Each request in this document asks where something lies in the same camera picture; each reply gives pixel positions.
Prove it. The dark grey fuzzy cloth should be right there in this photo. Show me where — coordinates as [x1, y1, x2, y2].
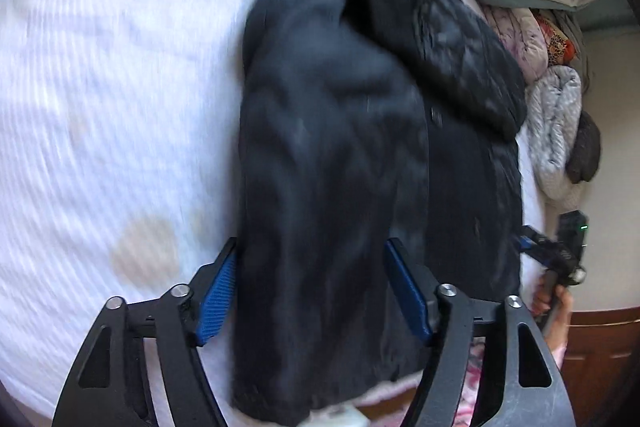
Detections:
[566, 109, 602, 184]

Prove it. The wooden bed frame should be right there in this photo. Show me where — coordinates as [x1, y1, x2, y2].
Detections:
[562, 304, 640, 408]

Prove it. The pink floral quilt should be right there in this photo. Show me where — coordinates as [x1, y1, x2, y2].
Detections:
[482, 4, 543, 82]

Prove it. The person's right forearm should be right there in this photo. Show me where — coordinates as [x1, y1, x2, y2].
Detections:
[544, 319, 573, 370]

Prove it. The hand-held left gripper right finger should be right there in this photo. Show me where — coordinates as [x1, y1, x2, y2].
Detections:
[384, 238, 576, 427]

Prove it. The dark navy buttoned jacket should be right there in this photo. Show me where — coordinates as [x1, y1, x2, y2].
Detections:
[232, 0, 528, 425]

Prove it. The grey polka-dot quilt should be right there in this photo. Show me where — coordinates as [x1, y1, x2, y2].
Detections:
[525, 66, 586, 202]

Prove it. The person's right hand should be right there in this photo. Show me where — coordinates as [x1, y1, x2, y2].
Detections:
[530, 272, 575, 324]

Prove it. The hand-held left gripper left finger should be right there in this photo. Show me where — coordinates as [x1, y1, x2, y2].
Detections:
[52, 237, 238, 427]

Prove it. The orange patterned cloth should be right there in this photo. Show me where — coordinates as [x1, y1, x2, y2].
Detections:
[535, 14, 578, 68]

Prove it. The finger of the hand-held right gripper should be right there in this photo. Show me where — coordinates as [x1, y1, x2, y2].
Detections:
[517, 227, 556, 268]

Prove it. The pink floral sheet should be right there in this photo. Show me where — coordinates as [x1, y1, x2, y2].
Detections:
[460, 339, 485, 427]

